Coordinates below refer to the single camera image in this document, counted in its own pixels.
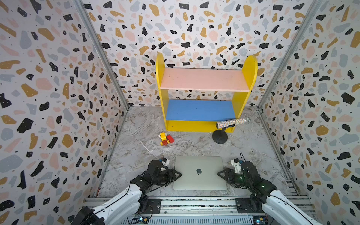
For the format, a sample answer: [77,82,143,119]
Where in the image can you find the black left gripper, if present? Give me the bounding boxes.
[151,168,182,188]

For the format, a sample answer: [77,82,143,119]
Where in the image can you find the silver laptop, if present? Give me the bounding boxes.
[173,156,227,191]

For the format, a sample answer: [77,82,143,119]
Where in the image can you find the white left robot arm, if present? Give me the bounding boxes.
[71,158,182,225]

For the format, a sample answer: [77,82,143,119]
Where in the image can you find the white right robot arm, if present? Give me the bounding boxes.
[217,161,320,225]

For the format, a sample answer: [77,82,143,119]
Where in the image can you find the sprinkle kaleidoscope on black stand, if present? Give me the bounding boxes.
[212,117,251,144]

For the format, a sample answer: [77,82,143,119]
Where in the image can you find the red yellow toy blocks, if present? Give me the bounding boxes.
[158,132,174,146]

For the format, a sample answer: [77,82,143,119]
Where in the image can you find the yellow pink blue wooden shelf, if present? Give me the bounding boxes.
[155,53,258,133]

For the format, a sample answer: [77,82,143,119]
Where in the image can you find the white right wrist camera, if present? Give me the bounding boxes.
[231,158,243,174]

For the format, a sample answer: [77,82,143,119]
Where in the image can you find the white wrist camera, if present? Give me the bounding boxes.
[159,157,170,167]
[231,158,243,174]

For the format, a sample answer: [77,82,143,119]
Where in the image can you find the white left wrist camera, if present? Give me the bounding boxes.
[159,157,170,167]

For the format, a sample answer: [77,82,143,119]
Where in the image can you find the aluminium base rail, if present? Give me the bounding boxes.
[78,196,318,225]

